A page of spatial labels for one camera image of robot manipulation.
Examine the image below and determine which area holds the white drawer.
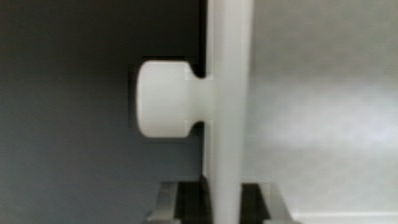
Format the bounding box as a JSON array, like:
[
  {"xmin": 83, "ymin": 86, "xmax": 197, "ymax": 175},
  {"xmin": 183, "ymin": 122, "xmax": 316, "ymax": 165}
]
[{"xmin": 137, "ymin": 0, "xmax": 398, "ymax": 224}]

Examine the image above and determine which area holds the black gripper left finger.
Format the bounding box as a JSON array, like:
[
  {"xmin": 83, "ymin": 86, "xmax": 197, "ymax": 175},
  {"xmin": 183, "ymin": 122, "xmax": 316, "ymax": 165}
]
[{"xmin": 144, "ymin": 181, "xmax": 213, "ymax": 224}]

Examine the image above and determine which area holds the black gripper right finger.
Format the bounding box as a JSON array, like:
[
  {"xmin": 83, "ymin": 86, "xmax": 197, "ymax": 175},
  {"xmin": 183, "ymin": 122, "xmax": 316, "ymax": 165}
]
[{"xmin": 240, "ymin": 183, "xmax": 300, "ymax": 224}]

